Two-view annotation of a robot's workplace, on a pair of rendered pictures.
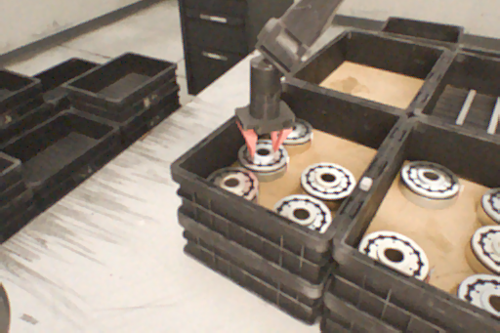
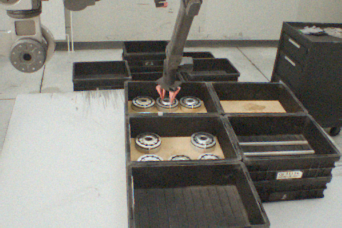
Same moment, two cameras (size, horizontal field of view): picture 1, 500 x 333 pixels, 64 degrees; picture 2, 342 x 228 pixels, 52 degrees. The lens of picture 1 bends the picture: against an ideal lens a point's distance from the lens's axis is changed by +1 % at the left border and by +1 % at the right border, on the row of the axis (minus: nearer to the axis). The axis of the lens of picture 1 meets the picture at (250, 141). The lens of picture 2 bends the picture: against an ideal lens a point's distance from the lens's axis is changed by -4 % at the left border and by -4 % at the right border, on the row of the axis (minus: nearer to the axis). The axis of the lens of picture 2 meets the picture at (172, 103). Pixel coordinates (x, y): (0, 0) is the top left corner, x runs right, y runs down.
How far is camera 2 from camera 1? 1.23 m
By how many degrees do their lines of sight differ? 39
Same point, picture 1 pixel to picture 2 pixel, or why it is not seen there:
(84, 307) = (89, 114)
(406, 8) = not seen: outside the picture
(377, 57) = (286, 103)
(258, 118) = (162, 81)
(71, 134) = not seen: hidden behind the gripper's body
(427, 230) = (178, 150)
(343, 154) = not seen: hidden behind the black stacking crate
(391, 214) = (176, 140)
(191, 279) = (117, 128)
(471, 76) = (309, 133)
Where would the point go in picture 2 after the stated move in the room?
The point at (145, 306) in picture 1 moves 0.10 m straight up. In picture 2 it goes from (99, 124) to (99, 107)
